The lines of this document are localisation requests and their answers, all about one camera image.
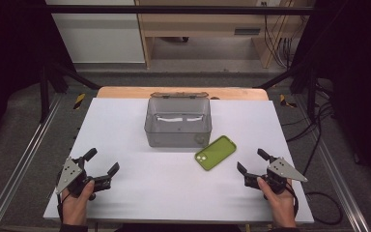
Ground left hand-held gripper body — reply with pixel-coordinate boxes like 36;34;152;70
55;157;112;198

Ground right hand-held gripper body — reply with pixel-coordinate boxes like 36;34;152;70
243;157;309;195

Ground green phone case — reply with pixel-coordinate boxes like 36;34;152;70
194;134;238;172

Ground grey transparent plastic box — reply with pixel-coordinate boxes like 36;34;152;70
143;91;214;149

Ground person's left hand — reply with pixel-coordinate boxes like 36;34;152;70
60;179;97;227

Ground person's right hand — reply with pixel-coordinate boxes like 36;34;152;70
256;176;298;229

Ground white table sheet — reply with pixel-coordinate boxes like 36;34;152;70
43;97;315;225

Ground yellow black tape marker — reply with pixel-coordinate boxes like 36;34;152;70
278;94;298;109
72;93;87;111

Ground wooden table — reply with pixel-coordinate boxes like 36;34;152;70
96;86;270;102

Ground white cabinet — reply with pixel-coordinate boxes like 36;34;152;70
44;0;146;65

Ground black curtain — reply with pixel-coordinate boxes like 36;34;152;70
289;0;371;196
0;0;75;158

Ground wooden desk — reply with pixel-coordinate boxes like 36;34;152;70
133;0;307;70

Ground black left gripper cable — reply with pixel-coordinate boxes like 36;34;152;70
55;173;66;224

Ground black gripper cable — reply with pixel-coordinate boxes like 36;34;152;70
289;182;344;226
55;173;66;224

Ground aluminium floor rail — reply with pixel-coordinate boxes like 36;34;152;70
293;96;371;232
0;96;63;232

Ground black floor cables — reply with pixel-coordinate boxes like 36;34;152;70
284;78;336;177

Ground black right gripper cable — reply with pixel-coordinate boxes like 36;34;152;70
289;182;344;226

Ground black frame strut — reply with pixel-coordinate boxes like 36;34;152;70
39;60;101;124
253;60;319;122

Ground bundle of hanging cables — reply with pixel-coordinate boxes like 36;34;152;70
262;1;297;70

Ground black horizontal frame bar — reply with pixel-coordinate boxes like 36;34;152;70
43;4;317;15

